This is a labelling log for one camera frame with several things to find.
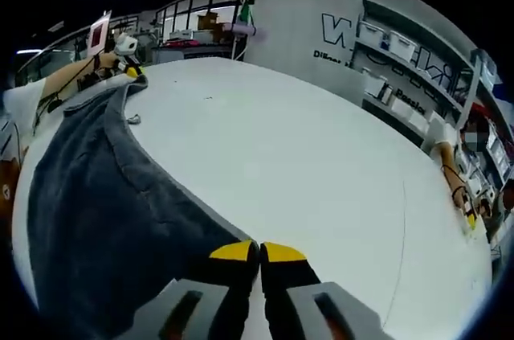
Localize dark grey towel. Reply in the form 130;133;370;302
27;73;251;335

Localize green hanging cloth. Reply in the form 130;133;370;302
237;0;256;27

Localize person's left hand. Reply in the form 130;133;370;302
98;52;121;76

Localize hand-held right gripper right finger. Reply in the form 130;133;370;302
259;240;387;340

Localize grey metal shelf rack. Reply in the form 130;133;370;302
356;0;514;195

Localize white lettered partition panel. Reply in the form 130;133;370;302
243;0;367;109

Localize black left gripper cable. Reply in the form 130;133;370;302
34;61;100;126

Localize white table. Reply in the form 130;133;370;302
10;56;496;340

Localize pale purple roll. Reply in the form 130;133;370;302
234;21;270;42

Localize large white display screen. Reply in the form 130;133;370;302
88;10;113;57

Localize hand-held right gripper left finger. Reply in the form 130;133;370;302
157;238;260;340

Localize row of white storage bins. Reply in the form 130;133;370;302
358;20;514;181

